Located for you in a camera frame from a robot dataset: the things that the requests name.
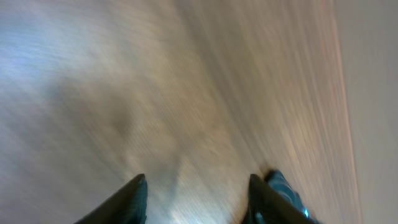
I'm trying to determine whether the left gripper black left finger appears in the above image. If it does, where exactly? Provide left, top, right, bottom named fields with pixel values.
left=76, top=174, right=148, bottom=224

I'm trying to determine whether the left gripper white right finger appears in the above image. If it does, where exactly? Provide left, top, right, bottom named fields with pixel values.
left=242, top=174, right=316, bottom=224

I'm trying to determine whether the black orange printed cycling jersey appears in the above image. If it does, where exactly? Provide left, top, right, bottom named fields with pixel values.
left=264, top=169, right=320, bottom=224

